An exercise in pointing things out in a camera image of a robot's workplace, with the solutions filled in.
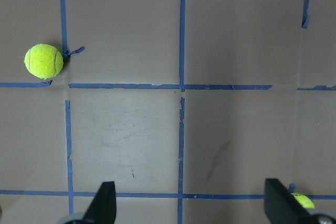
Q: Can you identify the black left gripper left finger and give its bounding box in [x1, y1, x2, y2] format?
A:
[82, 182, 116, 224]

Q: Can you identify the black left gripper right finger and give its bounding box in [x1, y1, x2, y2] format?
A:
[264, 178, 307, 224]

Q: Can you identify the brown paper table cover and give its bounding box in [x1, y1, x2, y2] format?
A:
[1, 0, 335, 223]

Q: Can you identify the tennis ball near tape curl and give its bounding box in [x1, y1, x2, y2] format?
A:
[24, 44, 64, 80]

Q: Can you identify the tennis ball near left base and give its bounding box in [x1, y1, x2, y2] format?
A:
[291, 193, 315, 209]

